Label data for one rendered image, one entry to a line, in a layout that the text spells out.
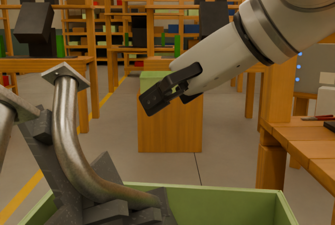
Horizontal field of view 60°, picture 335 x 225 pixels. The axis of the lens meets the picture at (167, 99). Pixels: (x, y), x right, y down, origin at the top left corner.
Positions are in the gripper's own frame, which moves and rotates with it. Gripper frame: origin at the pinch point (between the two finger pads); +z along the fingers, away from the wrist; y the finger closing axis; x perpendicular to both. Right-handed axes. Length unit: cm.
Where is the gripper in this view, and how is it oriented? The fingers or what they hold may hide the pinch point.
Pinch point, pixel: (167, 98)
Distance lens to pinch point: 43.1
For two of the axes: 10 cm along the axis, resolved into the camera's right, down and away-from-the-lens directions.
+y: -5.7, 1.6, -8.1
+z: -6.8, 4.7, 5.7
